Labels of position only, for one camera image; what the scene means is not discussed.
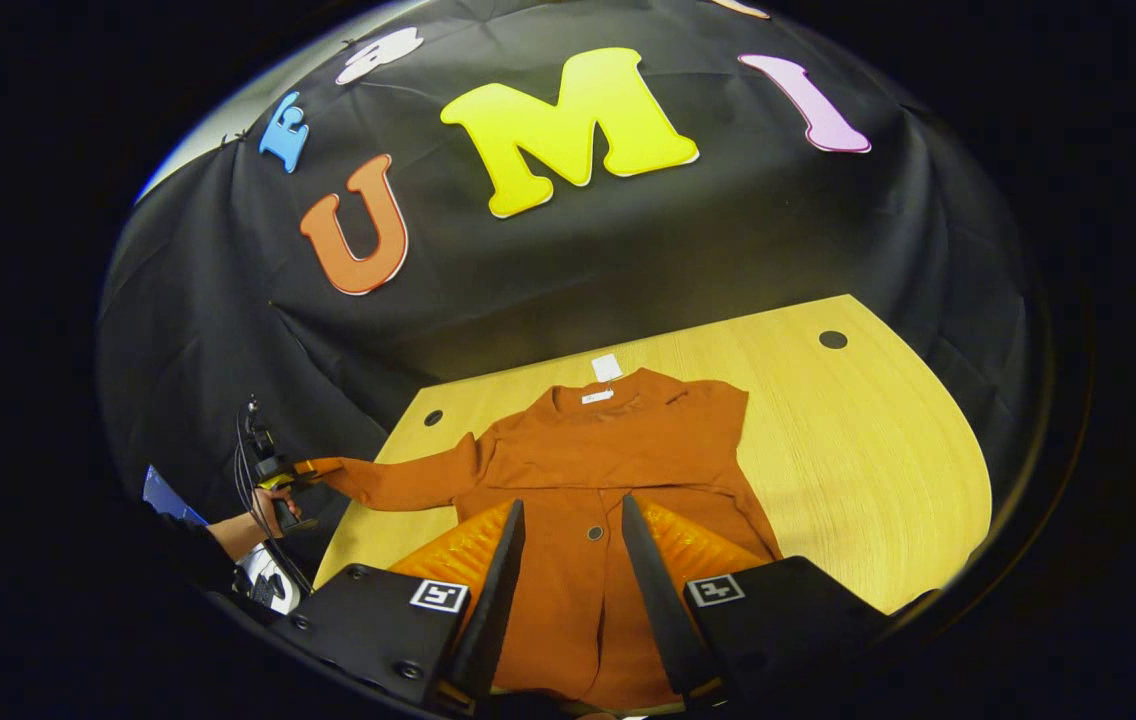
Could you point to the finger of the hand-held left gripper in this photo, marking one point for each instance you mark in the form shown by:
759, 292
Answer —
318, 467

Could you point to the orange-brown jacket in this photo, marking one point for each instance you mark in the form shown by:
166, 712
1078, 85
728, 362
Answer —
608, 450

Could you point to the black backdrop cloth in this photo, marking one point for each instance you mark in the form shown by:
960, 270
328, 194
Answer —
578, 260

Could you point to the blue glowing panel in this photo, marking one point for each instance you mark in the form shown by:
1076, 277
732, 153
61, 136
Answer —
168, 495

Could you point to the black table grommet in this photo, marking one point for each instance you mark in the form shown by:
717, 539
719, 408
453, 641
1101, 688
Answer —
833, 339
433, 417

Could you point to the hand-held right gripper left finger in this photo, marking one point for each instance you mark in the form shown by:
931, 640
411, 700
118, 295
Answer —
493, 620

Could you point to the white and black device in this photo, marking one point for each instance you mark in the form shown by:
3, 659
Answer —
273, 585

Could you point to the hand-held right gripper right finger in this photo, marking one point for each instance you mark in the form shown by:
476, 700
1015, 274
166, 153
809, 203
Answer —
663, 610

